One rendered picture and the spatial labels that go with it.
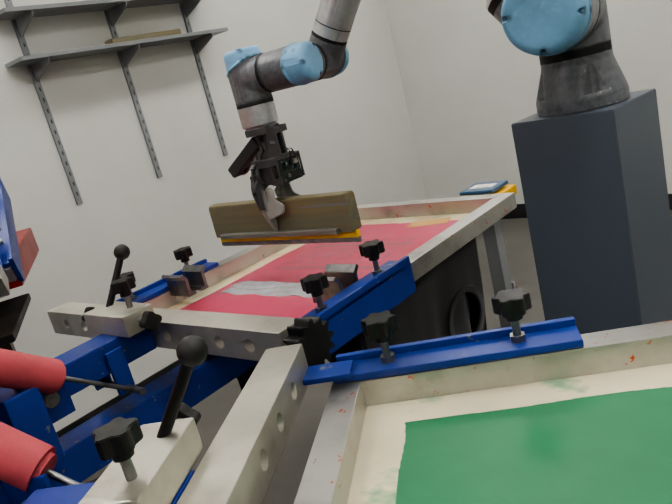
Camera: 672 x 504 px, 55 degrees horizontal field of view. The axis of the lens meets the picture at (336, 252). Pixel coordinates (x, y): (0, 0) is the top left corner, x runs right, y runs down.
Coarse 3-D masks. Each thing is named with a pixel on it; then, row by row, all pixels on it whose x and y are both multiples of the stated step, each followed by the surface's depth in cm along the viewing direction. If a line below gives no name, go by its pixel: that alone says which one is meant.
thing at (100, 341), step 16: (96, 336) 108; (112, 336) 106; (144, 336) 109; (80, 352) 102; (96, 352) 102; (128, 352) 106; (144, 352) 108; (80, 368) 100; (96, 368) 102; (80, 384) 100
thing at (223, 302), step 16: (368, 224) 175; (384, 224) 171; (288, 256) 163; (256, 272) 156; (272, 272) 153; (288, 272) 149; (304, 272) 146; (224, 288) 150; (192, 304) 143; (208, 304) 140; (224, 304) 138; (240, 304) 135; (256, 304) 132
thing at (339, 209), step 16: (336, 192) 125; (352, 192) 123; (224, 208) 144; (240, 208) 141; (256, 208) 138; (288, 208) 132; (304, 208) 129; (320, 208) 126; (336, 208) 124; (352, 208) 123; (224, 224) 146; (240, 224) 143; (256, 224) 139; (288, 224) 133; (304, 224) 130; (320, 224) 128; (336, 224) 125; (352, 224) 123
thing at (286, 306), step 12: (396, 228) 164; (408, 228) 161; (420, 228) 158; (432, 228) 155; (444, 228) 153; (420, 240) 148; (408, 252) 141; (360, 276) 133; (276, 300) 131; (288, 300) 130; (300, 300) 128; (312, 300) 126; (252, 312) 128; (264, 312) 126; (276, 312) 124; (288, 312) 123; (300, 312) 121
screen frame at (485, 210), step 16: (512, 192) 155; (368, 208) 180; (384, 208) 176; (400, 208) 173; (416, 208) 170; (432, 208) 167; (448, 208) 164; (464, 208) 161; (480, 208) 148; (496, 208) 148; (512, 208) 154; (464, 224) 138; (480, 224) 142; (432, 240) 133; (448, 240) 132; (464, 240) 137; (240, 256) 162; (256, 256) 166; (416, 256) 125; (432, 256) 127; (448, 256) 132; (208, 272) 154; (224, 272) 158; (416, 272) 123; (160, 304) 144
